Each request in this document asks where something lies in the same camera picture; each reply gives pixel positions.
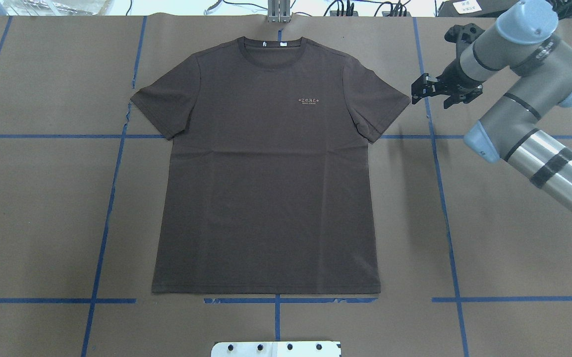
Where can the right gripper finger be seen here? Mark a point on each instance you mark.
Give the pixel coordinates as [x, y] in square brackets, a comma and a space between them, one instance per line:
[423, 87]
[455, 99]

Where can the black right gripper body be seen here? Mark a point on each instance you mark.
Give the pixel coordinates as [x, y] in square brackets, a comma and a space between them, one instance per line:
[456, 75]

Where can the brown t-shirt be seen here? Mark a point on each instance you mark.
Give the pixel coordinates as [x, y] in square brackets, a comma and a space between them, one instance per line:
[269, 186]

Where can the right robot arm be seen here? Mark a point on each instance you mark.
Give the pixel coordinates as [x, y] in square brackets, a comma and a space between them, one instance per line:
[523, 38]

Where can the black box with label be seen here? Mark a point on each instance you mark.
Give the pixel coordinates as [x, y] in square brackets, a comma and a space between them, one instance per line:
[474, 8]

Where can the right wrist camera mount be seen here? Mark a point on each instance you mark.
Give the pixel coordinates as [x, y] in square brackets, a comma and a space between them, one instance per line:
[463, 36]

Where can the aluminium profile post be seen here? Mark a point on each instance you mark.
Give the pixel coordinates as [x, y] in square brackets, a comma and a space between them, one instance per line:
[279, 11]

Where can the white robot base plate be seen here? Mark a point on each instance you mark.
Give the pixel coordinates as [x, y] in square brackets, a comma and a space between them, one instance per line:
[278, 349]

